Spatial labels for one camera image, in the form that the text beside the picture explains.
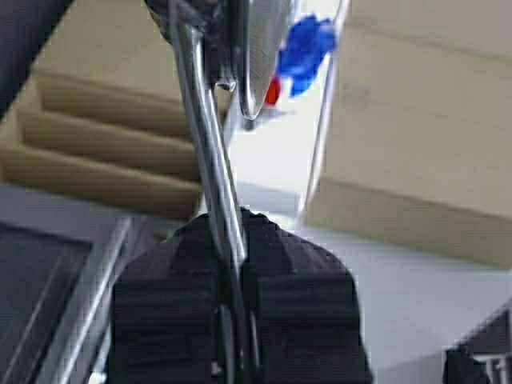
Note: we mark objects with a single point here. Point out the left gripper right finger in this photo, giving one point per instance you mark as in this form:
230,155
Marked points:
302,307

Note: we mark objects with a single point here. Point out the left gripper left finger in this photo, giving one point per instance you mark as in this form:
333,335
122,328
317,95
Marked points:
170,314

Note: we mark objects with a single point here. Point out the steel frying pan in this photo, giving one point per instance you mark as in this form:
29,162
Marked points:
233,45

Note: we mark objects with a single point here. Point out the stainless steel stove range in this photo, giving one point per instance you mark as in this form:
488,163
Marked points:
55,295

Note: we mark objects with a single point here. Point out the island wooden cabinet front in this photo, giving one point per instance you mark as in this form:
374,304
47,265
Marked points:
418,151

